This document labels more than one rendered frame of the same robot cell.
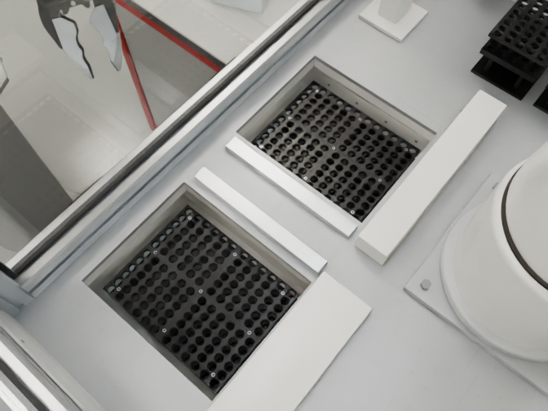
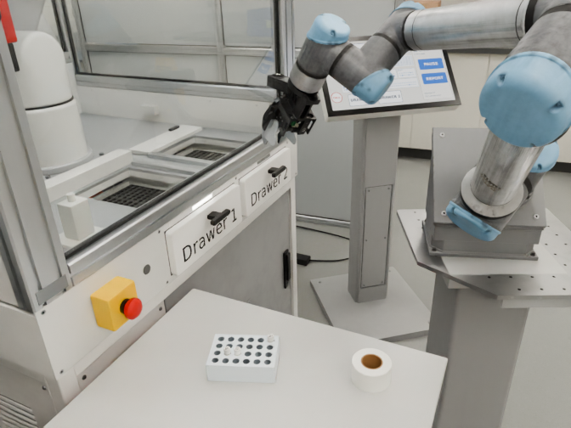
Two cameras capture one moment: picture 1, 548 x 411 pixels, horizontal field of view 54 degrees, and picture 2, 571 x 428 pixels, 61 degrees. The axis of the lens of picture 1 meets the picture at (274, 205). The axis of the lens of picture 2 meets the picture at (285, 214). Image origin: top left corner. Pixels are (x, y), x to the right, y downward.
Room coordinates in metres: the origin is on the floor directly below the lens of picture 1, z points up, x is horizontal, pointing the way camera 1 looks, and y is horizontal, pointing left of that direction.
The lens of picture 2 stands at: (1.66, -0.01, 1.42)
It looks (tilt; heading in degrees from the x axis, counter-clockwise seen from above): 26 degrees down; 166
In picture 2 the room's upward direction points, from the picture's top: 2 degrees counter-clockwise
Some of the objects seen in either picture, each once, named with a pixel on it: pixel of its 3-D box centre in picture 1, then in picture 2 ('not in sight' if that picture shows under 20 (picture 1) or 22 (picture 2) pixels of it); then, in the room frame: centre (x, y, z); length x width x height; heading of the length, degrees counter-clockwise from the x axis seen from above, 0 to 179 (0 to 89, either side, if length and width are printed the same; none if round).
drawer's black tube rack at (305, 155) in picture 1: (331, 157); not in sight; (0.47, -0.10, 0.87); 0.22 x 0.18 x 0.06; 50
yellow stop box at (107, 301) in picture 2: not in sight; (117, 303); (0.86, -0.14, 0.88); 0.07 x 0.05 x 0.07; 140
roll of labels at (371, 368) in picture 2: not in sight; (370, 369); (1.06, 0.28, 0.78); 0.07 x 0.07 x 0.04
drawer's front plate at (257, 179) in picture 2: not in sight; (267, 179); (0.36, 0.26, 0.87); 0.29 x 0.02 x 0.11; 140
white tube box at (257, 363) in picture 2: not in sight; (244, 357); (0.96, 0.07, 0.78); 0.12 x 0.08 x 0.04; 71
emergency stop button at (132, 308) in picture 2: not in sight; (131, 307); (0.88, -0.12, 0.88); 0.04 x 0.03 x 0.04; 140
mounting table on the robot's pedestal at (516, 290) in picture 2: not in sight; (494, 263); (0.72, 0.79, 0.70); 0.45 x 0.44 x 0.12; 74
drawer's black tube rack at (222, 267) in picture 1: (203, 297); not in sight; (0.23, 0.11, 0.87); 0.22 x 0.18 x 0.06; 50
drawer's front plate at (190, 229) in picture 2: not in sight; (207, 226); (0.60, 0.06, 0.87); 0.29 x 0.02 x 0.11; 140
